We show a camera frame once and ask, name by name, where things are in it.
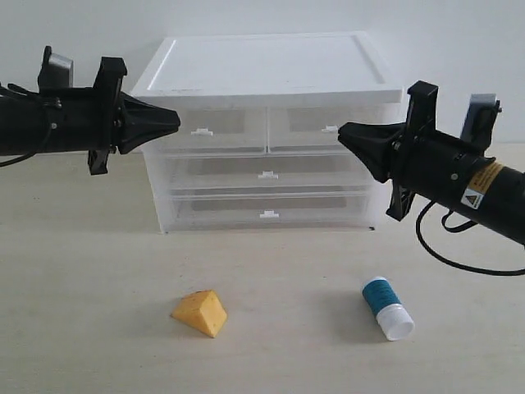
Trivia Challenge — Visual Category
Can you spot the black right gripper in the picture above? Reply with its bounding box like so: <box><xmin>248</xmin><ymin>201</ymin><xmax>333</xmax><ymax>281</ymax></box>
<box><xmin>337</xmin><ymin>80</ymin><xmax>488</xmax><ymax>221</ymax></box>

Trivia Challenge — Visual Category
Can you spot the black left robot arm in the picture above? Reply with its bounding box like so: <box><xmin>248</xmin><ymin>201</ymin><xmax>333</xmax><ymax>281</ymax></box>
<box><xmin>1</xmin><ymin>53</ymin><xmax>180</xmax><ymax>175</ymax></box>

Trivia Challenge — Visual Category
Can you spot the yellow cheese wedge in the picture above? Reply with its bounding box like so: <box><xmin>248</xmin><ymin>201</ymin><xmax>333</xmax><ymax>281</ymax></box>
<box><xmin>171</xmin><ymin>290</ymin><xmax>228</xmax><ymax>338</ymax></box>

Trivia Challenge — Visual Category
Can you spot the white plastic drawer cabinet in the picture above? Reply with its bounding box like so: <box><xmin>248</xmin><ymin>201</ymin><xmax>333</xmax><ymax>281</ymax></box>
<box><xmin>131</xmin><ymin>32</ymin><xmax>404</xmax><ymax>233</ymax></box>

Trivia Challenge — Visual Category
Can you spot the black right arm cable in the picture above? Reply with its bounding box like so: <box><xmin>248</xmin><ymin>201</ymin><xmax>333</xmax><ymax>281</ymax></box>
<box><xmin>415</xmin><ymin>200</ymin><xmax>525</xmax><ymax>277</ymax></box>

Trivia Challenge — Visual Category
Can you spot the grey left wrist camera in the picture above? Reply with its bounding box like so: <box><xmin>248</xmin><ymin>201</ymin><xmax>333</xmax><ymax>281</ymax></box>
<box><xmin>37</xmin><ymin>45</ymin><xmax>74</xmax><ymax>89</ymax></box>

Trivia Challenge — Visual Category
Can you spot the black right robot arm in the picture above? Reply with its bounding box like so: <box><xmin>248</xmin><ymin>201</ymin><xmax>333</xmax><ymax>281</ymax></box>
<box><xmin>338</xmin><ymin>80</ymin><xmax>524</xmax><ymax>244</ymax></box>

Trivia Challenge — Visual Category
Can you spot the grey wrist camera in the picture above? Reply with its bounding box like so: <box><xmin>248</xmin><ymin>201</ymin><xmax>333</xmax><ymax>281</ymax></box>
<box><xmin>460</xmin><ymin>94</ymin><xmax>502</xmax><ymax>153</ymax></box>
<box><xmin>37</xmin><ymin>45</ymin><xmax>74</xmax><ymax>89</ymax></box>

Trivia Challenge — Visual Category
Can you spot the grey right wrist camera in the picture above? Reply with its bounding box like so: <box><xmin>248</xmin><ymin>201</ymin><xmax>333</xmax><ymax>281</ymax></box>
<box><xmin>460</xmin><ymin>94</ymin><xmax>502</xmax><ymax>153</ymax></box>

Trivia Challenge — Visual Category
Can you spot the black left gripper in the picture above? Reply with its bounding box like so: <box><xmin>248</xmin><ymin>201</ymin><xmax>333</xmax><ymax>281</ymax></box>
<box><xmin>48</xmin><ymin>57</ymin><xmax>180</xmax><ymax>176</ymax></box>

